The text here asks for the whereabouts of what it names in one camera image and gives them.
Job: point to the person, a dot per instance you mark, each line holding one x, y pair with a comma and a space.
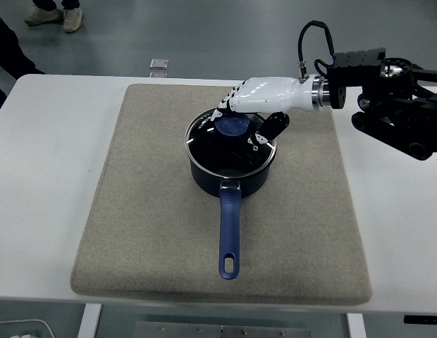
72, 19
10, 53

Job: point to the white crumpled object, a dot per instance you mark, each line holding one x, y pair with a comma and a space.
23, 335

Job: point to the black flat bar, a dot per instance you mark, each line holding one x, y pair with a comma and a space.
424, 319

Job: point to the beige fabric mat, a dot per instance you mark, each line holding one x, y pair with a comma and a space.
151, 211

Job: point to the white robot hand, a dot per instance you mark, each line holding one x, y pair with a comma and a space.
271, 93

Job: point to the white table leg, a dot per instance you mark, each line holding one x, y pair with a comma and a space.
356, 326
89, 322

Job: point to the grey metal plate with screws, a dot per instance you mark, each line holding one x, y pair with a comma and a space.
204, 330

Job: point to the white rounded tray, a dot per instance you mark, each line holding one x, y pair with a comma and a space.
46, 325

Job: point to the glass lid with blue knob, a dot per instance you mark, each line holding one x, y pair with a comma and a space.
232, 126

